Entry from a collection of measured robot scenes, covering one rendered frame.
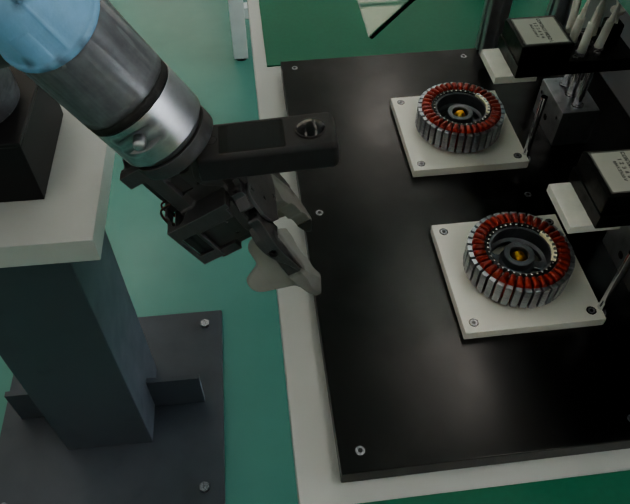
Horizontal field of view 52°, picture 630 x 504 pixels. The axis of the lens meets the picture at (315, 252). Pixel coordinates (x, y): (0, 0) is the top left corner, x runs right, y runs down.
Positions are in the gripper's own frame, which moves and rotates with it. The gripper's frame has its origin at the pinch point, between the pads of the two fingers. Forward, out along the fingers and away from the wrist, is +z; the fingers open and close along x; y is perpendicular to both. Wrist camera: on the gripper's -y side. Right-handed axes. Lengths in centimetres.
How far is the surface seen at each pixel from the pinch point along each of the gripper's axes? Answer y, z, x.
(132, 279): 77, 53, -66
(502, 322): -13.1, 14.6, 6.6
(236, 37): 44, 61, -161
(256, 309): 49, 69, -53
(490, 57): -23.4, 9.2, -25.3
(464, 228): -12.7, 14.4, -6.5
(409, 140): -10.1, 12.9, -22.5
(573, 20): -33.8, 10.8, -26.3
